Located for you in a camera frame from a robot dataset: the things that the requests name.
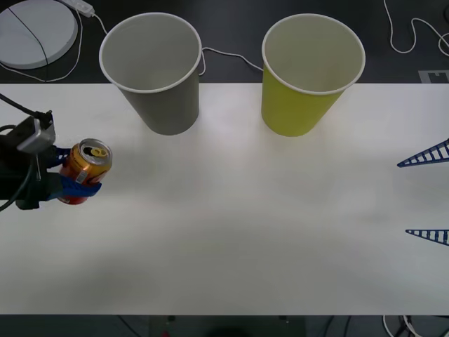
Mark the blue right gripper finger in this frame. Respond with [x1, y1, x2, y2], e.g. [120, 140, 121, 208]
[396, 138, 449, 169]
[405, 228, 449, 246]

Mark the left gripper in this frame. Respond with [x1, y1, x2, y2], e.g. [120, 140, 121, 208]
[0, 142, 104, 211]

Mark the orange drink can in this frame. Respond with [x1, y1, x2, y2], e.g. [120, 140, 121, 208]
[57, 138, 114, 206]

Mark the grey floor marker plate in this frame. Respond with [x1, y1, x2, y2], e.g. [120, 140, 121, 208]
[418, 70, 449, 84]

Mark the grey plastic bin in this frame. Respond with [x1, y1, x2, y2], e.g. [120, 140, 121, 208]
[98, 12, 204, 136]

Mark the white round disc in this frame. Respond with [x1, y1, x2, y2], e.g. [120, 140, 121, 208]
[0, 0, 79, 70]

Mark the yellow-green plastic bin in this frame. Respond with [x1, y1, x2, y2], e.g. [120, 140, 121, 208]
[260, 13, 367, 138]

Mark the white power strip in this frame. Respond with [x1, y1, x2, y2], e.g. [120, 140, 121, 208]
[58, 0, 95, 17]

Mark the white coiled cable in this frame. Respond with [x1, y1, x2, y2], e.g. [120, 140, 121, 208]
[381, 315, 449, 337]

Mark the thin white cable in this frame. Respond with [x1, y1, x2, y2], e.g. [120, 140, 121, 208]
[0, 7, 84, 84]

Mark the white looped cable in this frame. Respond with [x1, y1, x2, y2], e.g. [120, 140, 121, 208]
[383, 0, 449, 56]

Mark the thin black cable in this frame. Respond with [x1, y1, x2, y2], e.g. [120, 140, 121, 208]
[7, 6, 49, 84]

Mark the white power strip cable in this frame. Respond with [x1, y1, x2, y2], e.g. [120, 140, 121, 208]
[91, 11, 264, 77]

